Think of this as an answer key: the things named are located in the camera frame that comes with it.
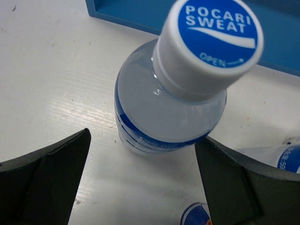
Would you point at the blue and yellow wooden shelf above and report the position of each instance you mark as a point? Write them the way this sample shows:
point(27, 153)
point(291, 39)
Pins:
point(280, 21)

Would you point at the silver can front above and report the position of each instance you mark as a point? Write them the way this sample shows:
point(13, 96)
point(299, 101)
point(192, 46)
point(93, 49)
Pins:
point(196, 214)

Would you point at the water bottle blue label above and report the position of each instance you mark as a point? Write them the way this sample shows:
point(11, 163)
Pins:
point(171, 92)
point(285, 157)

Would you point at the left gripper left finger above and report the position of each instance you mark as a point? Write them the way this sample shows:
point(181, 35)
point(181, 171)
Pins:
point(40, 188)

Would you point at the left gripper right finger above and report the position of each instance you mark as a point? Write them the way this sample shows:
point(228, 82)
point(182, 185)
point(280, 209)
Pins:
point(240, 190)

